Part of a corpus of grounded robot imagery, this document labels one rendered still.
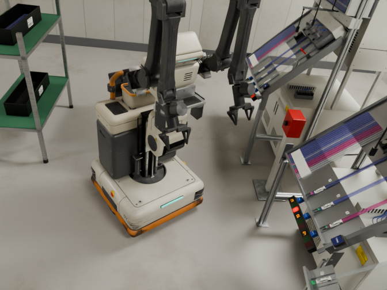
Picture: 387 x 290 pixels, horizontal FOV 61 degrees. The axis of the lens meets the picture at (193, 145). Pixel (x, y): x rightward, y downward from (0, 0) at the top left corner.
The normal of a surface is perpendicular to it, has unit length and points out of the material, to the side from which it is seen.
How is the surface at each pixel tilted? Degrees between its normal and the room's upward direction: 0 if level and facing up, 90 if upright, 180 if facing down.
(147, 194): 0
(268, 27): 90
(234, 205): 0
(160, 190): 0
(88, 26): 90
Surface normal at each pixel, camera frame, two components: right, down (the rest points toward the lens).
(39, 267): 0.12, -0.78
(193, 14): 0.05, 0.62
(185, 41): 0.50, -0.21
